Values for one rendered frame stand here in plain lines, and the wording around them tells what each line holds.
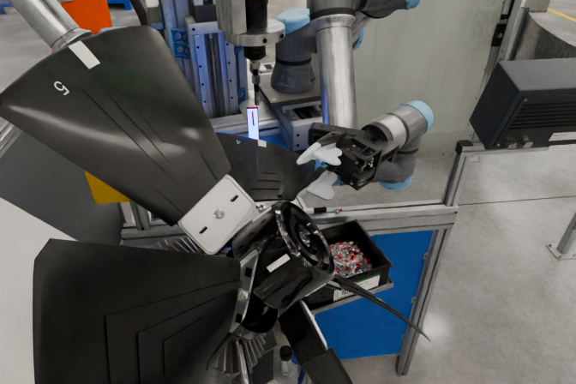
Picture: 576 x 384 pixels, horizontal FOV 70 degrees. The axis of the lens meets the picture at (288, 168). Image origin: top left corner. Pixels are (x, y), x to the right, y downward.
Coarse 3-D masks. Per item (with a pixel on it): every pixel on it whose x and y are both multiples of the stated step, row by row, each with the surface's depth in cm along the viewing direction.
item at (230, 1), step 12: (216, 0) 43; (228, 0) 42; (240, 0) 42; (228, 12) 42; (240, 12) 43; (228, 24) 43; (240, 24) 43; (276, 24) 47; (228, 36) 45; (240, 36) 44; (252, 36) 44; (264, 36) 44; (276, 36) 45
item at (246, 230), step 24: (264, 216) 51; (288, 216) 54; (240, 240) 51; (264, 240) 49; (288, 240) 48; (312, 240) 55; (264, 264) 48; (288, 264) 48; (312, 264) 51; (264, 288) 49; (288, 288) 49; (312, 288) 50; (264, 312) 55
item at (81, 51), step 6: (78, 42) 47; (72, 48) 47; (78, 48) 47; (84, 48) 47; (78, 54) 47; (84, 54) 47; (90, 54) 48; (84, 60) 47; (90, 60) 47; (96, 60) 48; (90, 66) 47
